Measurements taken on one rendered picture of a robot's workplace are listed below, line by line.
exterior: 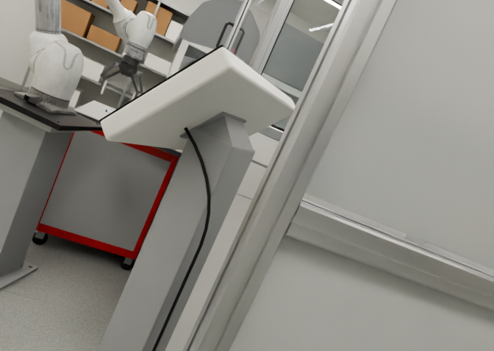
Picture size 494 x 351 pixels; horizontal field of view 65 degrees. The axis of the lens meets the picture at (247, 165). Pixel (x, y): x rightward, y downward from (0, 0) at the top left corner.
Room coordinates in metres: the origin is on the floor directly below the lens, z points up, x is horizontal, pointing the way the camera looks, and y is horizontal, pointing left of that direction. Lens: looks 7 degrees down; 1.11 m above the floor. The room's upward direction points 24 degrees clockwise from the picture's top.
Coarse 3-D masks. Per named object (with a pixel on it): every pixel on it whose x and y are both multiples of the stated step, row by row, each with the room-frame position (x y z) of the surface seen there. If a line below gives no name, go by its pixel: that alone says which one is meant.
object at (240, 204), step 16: (240, 208) 1.49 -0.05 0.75; (224, 224) 1.48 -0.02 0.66; (240, 224) 1.50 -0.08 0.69; (144, 240) 2.25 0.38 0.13; (224, 240) 1.49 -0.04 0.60; (208, 256) 1.48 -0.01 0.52; (224, 256) 1.49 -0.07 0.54; (208, 272) 1.48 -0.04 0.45; (208, 288) 1.49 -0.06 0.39; (192, 304) 1.48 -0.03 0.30; (192, 320) 1.49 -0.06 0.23; (176, 336) 1.48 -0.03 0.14
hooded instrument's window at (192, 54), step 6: (180, 42) 2.70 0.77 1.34; (192, 48) 2.70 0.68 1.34; (174, 54) 2.79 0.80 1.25; (186, 54) 2.69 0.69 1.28; (192, 54) 2.70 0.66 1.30; (198, 54) 2.71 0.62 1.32; (204, 54) 2.72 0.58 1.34; (186, 60) 2.70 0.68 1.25; (192, 60) 2.71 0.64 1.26; (168, 66) 3.14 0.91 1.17; (180, 66) 2.69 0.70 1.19; (162, 78) 3.60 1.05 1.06
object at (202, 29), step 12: (216, 0) 2.68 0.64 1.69; (228, 0) 2.70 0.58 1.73; (204, 12) 2.67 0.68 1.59; (216, 12) 2.69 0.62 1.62; (228, 12) 2.71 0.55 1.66; (192, 24) 2.66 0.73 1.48; (204, 24) 2.68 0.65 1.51; (216, 24) 2.70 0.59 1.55; (180, 36) 2.65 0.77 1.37; (192, 36) 2.67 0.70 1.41; (204, 36) 2.69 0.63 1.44; (216, 36) 2.71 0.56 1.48; (180, 48) 2.66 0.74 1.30; (204, 48) 2.70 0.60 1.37; (180, 60) 2.67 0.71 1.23; (168, 72) 4.39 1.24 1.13
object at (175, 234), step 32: (192, 160) 0.91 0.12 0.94; (224, 160) 0.89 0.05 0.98; (192, 192) 0.90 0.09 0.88; (224, 192) 0.95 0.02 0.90; (160, 224) 0.92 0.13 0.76; (192, 224) 0.89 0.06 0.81; (160, 256) 0.90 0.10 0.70; (192, 256) 0.93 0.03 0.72; (128, 288) 0.92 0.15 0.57; (160, 288) 0.89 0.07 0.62; (192, 288) 1.02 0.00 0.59; (128, 320) 0.91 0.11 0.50; (160, 320) 0.91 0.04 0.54
